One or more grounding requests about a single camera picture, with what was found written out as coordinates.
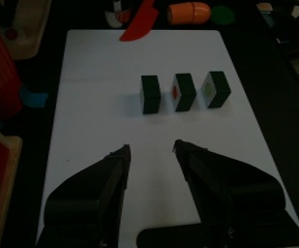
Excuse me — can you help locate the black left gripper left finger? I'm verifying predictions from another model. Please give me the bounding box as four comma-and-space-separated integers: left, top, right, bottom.
34, 143, 133, 248

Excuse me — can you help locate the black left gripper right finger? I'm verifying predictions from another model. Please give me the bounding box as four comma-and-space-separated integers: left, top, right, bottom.
173, 139, 299, 248

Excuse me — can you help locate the sushi piece green centre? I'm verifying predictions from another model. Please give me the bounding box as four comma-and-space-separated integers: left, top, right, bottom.
199, 71, 234, 109

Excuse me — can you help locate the sushi piece orange centre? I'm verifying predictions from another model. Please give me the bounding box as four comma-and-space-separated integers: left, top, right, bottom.
170, 73, 198, 113

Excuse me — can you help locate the sushi piece dark nori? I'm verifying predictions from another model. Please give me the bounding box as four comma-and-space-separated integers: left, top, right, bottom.
139, 75, 162, 115

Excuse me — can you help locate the white cutting board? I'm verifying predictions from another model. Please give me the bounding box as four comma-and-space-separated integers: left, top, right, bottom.
34, 28, 299, 248

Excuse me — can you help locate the beige rectangular plate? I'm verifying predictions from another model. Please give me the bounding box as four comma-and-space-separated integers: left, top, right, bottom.
3, 0, 54, 61

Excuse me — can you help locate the red toy knife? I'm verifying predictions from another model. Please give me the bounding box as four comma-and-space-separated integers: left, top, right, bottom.
118, 0, 161, 43

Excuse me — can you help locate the green round toy food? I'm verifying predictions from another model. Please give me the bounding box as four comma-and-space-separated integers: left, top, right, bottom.
210, 4, 237, 26

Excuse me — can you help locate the orange toy food cylinder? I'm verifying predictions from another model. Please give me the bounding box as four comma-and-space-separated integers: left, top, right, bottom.
166, 1, 213, 26

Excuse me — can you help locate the small beige toy block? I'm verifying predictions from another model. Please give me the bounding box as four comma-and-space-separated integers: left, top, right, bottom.
255, 2, 275, 16

